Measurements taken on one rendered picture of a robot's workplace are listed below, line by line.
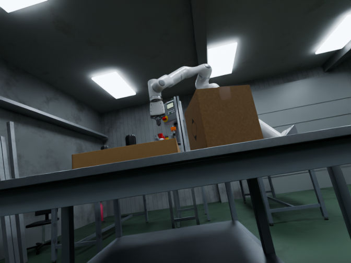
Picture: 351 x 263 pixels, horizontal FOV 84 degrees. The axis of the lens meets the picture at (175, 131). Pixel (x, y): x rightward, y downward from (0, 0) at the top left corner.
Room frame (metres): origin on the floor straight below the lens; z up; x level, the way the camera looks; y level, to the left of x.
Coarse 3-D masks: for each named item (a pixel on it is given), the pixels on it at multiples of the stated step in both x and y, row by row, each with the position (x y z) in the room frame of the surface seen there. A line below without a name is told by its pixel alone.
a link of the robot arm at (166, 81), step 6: (174, 72) 1.34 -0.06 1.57; (162, 78) 1.18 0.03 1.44; (168, 78) 1.21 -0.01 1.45; (174, 78) 1.32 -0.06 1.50; (180, 78) 1.36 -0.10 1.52; (156, 84) 1.17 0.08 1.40; (162, 84) 1.18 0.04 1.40; (168, 84) 1.21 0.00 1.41; (174, 84) 1.35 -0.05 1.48; (156, 90) 1.21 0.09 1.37
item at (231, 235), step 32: (224, 160) 0.46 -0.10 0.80; (256, 160) 0.46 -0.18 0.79; (288, 160) 0.46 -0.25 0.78; (320, 160) 0.46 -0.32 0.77; (32, 192) 0.48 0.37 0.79; (64, 192) 0.48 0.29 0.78; (96, 192) 0.48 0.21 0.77; (128, 192) 0.47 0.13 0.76; (160, 192) 0.47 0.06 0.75; (256, 192) 1.43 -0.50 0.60; (64, 224) 1.48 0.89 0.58; (224, 224) 2.31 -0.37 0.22; (64, 256) 1.48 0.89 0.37; (96, 256) 1.91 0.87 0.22; (128, 256) 1.78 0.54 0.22; (160, 256) 1.67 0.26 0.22; (192, 256) 1.57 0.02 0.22; (224, 256) 1.49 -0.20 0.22; (256, 256) 1.41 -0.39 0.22
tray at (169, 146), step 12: (144, 144) 0.46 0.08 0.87; (156, 144) 0.46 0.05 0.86; (168, 144) 0.46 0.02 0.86; (72, 156) 0.47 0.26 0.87; (84, 156) 0.47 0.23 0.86; (96, 156) 0.47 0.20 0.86; (108, 156) 0.46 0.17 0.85; (120, 156) 0.46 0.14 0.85; (132, 156) 0.46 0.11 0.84; (144, 156) 0.46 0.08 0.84; (72, 168) 0.47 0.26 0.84
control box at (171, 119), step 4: (172, 100) 1.64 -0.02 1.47; (164, 104) 1.70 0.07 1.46; (180, 104) 1.69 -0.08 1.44; (172, 108) 1.64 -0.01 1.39; (168, 116) 1.68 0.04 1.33; (172, 116) 1.65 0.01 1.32; (176, 116) 1.63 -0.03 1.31; (168, 120) 1.68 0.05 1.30; (172, 120) 1.66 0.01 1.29; (176, 120) 1.67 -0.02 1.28; (168, 124) 1.76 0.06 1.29
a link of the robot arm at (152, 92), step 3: (150, 81) 1.23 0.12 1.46; (153, 81) 1.23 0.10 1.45; (150, 84) 1.23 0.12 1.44; (150, 87) 1.23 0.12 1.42; (150, 90) 1.23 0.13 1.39; (153, 90) 1.22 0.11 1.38; (150, 93) 1.24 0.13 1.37; (153, 93) 1.23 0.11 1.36; (156, 93) 1.23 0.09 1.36; (159, 93) 1.24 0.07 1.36; (150, 96) 1.24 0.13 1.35
